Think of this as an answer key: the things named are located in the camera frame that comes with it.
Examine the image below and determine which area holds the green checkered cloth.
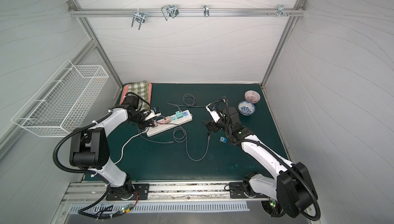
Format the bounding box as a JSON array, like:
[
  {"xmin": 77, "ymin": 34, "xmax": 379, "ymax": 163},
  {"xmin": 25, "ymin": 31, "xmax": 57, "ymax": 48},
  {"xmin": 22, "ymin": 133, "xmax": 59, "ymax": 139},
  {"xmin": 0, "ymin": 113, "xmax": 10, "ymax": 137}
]
[{"xmin": 123, "ymin": 81, "xmax": 151, "ymax": 103}]

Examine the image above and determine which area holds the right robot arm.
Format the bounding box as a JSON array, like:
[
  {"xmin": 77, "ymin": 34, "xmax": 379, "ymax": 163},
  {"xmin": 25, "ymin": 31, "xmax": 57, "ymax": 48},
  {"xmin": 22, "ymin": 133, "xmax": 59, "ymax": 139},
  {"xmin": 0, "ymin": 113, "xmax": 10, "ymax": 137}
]
[{"xmin": 204, "ymin": 97, "xmax": 321, "ymax": 222}]

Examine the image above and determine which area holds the pink tray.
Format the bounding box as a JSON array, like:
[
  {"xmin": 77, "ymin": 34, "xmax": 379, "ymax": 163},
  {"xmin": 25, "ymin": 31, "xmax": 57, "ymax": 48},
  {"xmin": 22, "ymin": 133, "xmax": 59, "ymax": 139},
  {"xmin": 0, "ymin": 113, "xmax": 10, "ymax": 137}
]
[{"xmin": 120, "ymin": 83, "xmax": 152, "ymax": 111}]

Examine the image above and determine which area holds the metal crossbar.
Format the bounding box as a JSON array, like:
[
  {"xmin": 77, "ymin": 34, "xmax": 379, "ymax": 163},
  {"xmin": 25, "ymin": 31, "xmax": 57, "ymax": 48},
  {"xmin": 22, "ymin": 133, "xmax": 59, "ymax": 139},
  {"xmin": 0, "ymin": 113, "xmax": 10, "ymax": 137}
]
[{"xmin": 69, "ymin": 5, "xmax": 306, "ymax": 18}]

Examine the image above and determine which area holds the white wire basket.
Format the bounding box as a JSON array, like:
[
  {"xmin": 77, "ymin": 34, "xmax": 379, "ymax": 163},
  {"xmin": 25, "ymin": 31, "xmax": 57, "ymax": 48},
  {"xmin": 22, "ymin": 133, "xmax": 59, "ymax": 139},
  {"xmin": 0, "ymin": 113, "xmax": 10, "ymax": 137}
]
[{"xmin": 11, "ymin": 60, "xmax": 109, "ymax": 137}]

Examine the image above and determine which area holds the pink striped bowl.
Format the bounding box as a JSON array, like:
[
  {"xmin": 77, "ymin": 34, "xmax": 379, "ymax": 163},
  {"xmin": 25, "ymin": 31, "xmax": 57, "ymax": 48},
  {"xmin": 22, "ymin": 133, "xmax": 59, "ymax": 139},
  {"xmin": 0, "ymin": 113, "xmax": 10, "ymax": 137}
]
[{"xmin": 244, "ymin": 90, "xmax": 261, "ymax": 104}]

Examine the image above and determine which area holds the blue patterned bowl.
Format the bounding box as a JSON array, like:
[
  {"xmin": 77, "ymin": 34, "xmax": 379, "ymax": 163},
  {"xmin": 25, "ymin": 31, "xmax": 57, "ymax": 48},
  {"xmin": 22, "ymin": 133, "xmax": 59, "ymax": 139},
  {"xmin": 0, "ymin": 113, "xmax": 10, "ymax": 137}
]
[{"xmin": 238, "ymin": 100, "xmax": 256, "ymax": 116}]

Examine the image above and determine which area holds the aluminium front rail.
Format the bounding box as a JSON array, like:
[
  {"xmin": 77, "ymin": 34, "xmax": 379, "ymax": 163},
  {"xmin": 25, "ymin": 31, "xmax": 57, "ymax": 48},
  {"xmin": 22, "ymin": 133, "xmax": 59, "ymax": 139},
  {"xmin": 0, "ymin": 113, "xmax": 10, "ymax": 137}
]
[{"xmin": 61, "ymin": 179, "xmax": 315, "ymax": 204}]

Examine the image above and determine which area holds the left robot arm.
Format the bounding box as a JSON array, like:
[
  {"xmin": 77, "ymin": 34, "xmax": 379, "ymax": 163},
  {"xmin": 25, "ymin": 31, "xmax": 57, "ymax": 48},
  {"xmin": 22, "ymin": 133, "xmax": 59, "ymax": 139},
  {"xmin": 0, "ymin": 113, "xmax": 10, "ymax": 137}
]
[{"xmin": 52, "ymin": 92, "xmax": 161, "ymax": 199}]

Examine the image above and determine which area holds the white colourful power strip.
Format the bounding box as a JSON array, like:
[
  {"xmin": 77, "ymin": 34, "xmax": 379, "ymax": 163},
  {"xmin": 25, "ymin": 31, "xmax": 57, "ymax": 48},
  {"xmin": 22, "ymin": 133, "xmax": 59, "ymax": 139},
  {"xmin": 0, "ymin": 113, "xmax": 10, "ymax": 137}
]
[{"xmin": 146, "ymin": 110, "xmax": 193, "ymax": 137}]

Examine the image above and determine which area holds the teal USB charger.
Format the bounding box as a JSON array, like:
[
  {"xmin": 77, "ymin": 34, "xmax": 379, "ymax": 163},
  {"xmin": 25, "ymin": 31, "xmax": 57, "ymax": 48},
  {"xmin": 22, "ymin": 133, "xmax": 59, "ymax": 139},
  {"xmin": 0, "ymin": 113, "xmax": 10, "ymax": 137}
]
[{"xmin": 175, "ymin": 111, "xmax": 183, "ymax": 119}]

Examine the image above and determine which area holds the white power strip cord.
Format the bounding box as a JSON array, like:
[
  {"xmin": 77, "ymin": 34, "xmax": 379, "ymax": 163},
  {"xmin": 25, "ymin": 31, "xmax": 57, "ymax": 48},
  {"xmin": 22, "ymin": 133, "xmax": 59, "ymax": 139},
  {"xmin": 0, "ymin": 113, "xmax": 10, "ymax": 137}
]
[{"xmin": 113, "ymin": 131, "xmax": 148, "ymax": 165}]

